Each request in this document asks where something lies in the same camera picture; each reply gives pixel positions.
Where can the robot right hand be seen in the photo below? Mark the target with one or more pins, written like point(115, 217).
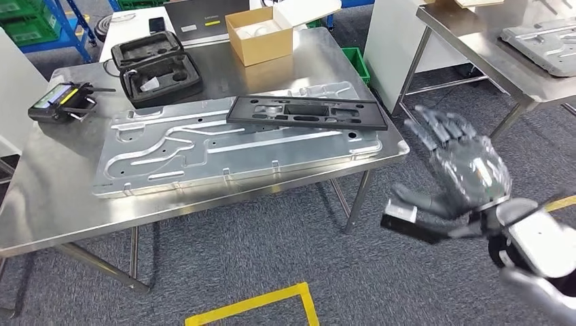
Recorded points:
point(472, 175)

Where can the black plastic frame part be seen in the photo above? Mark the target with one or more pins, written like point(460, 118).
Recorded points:
point(238, 114)

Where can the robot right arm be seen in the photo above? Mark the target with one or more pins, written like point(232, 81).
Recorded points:
point(544, 243)

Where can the blue steel shelf rack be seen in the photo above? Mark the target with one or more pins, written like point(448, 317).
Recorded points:
point(67, 40)

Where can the stainless steel workbench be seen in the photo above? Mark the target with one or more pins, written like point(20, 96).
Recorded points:
point(45, 193)

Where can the yellow floor tape square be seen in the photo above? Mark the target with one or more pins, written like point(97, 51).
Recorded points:
point(562, 203)

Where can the stainless steel table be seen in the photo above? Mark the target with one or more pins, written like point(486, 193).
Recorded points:
point(472, 40)

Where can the silver stamped metal plate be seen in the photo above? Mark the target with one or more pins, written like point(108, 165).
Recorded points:
point(544, 45)
point(270, 153)

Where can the white cabinet panel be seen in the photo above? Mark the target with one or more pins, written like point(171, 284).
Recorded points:
point(391, 45)

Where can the green plastic crate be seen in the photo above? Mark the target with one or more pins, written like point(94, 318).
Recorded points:
point(357, 63)
point(31, 31)
point(18, 8)

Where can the open cardboard box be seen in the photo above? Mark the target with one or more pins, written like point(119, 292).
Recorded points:
point(265, 51)

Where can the white round packed item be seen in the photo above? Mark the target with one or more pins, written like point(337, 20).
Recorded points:
point(252, 31)

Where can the black foam-lined case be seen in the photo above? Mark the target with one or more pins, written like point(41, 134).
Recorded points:
point(148, 49)

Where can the black phone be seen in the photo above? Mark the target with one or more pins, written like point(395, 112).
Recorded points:
point(157, 24)

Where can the black handheld controller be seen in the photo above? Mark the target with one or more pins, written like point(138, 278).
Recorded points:
point(54, 105)

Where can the white desk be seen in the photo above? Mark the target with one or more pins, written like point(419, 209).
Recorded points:
point(18, 90)

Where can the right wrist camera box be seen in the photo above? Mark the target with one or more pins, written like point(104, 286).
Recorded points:
point(400, 211)

